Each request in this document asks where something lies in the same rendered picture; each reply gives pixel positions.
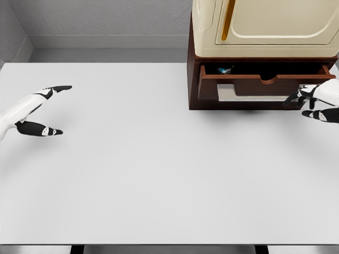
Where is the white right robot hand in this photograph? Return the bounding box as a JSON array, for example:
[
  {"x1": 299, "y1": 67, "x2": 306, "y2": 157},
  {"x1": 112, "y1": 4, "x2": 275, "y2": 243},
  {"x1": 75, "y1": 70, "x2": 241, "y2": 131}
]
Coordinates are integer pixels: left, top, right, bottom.
[{"x1": 281, "y1": 78, "x2": 339, "y2": 123}]

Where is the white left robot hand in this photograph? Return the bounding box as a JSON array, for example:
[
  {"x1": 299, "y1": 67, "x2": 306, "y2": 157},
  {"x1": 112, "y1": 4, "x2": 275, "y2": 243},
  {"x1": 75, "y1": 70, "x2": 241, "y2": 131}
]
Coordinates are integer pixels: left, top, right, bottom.
[{"x1": 4, "y1": 85, "x2": 73, "y2": 137}]

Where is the brown wooden drawer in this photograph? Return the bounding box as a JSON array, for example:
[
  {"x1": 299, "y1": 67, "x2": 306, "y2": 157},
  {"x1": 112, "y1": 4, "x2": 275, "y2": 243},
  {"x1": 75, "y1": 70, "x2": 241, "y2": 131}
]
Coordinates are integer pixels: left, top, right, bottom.
[{"x1": 198, "y1": 63, "x2": 337, "y2": 103}]

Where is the cream appliance with door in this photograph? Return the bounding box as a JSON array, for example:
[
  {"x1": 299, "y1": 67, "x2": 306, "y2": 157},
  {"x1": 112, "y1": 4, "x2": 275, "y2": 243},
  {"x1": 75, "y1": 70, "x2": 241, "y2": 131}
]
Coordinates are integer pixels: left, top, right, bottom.
[{"x1": 191, "y1": 0, "x2": 339, "y2": 58}]

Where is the brown wooden cabinet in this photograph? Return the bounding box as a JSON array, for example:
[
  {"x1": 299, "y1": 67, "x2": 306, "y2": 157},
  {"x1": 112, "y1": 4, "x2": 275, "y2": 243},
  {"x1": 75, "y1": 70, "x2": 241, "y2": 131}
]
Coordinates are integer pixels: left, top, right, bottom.
[{"x1": 186, "y1": 12, "x2": 339, "y2": 111}]

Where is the gold door handle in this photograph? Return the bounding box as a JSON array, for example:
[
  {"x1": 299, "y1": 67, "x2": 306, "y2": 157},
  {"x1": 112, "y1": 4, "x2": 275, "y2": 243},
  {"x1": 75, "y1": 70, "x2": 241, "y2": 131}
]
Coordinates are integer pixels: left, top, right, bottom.
[{"x1": 220, "y1": 0, "x2": 237, "y2": 42}]

